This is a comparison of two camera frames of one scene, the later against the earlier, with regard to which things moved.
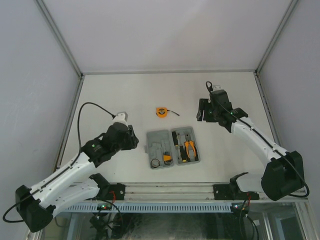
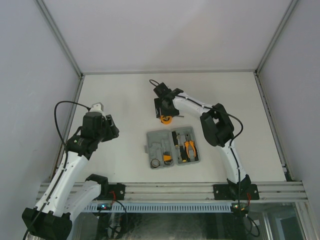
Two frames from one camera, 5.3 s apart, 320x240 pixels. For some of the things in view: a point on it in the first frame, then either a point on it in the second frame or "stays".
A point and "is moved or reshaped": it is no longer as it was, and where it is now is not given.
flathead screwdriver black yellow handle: [182, 150] stays
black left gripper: [133, 141] -> [112, 131]
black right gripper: [203, 105] -> [160, 111]
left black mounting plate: [116, 192] stays
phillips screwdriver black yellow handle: [175, 137] stays
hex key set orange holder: [167, 157] stays
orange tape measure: [162, 112] is moved or reshaped
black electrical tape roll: [155, 163] stays
